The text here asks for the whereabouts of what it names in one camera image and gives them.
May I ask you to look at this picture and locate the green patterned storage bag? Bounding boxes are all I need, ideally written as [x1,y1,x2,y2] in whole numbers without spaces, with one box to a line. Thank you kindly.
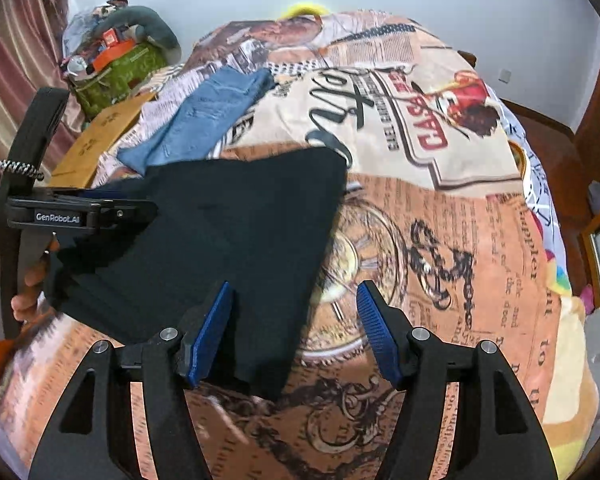
[68,42,166,119]

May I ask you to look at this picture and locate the printed newspaper pattern blanket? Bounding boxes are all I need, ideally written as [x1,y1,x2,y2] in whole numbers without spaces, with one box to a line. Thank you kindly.
[0,8,581,480]

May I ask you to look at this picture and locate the blue denim jeans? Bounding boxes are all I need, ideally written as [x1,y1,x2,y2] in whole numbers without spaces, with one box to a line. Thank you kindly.
[117,66,274,174]

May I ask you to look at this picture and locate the wooden door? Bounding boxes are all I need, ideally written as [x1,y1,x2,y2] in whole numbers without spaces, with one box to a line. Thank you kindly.
[506,69,600,295]

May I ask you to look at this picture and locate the yellow round object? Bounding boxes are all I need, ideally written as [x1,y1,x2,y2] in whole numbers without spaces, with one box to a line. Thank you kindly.
[279,2,329,20]

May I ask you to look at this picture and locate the wooden lap desk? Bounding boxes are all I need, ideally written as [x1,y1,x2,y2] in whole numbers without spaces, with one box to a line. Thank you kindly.
[48,92,156,188]

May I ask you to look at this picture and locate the grey plush toy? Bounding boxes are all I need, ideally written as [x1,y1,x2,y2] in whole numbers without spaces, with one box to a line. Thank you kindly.
[93,6,180,50]

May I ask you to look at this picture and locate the black pants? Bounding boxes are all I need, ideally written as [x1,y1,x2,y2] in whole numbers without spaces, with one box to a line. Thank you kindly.
[44,148,347,401]

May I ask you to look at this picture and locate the person left hand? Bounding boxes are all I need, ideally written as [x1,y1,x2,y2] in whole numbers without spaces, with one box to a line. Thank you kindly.
[10,237,59,322]

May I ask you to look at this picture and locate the striped pink curtain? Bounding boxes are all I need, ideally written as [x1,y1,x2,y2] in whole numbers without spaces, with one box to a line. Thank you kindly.
[0,0,68,177]

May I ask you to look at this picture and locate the orange box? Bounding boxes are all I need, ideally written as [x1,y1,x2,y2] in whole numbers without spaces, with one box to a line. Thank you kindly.
[92,39,135,72]

